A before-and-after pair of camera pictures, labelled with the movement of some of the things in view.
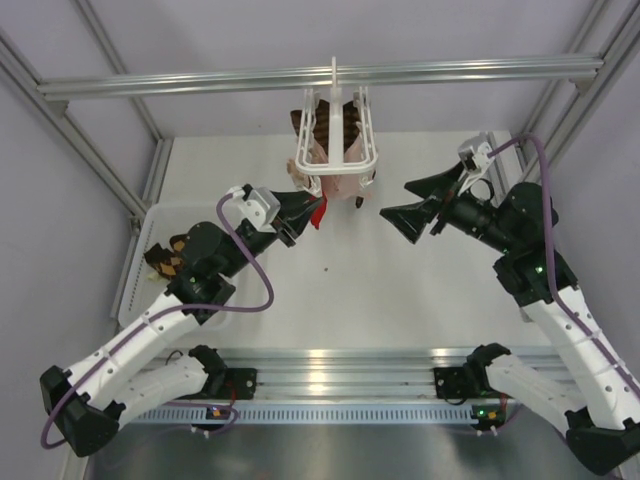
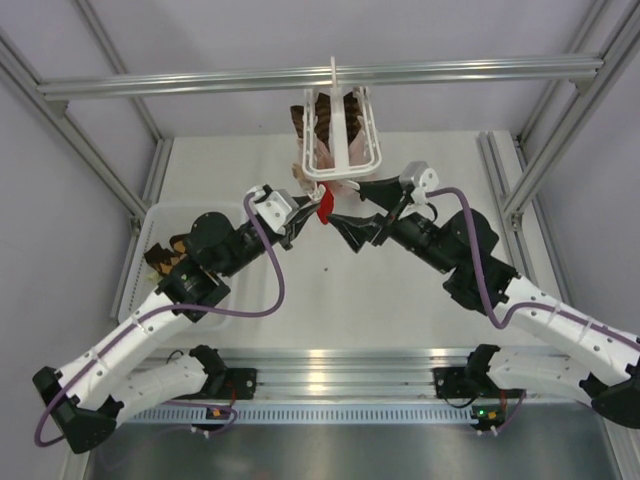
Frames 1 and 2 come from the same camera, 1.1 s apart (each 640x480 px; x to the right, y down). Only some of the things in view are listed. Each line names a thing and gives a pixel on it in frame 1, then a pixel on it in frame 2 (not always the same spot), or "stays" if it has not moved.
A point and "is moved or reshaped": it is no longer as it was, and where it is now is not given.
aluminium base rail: x=359 y=374 stays
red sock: x=318 y=210 is moved or reshaped
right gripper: x=412 y=218 → x=357 y=230
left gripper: x=295 y=216 stays
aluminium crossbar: x=52 y=90 stays
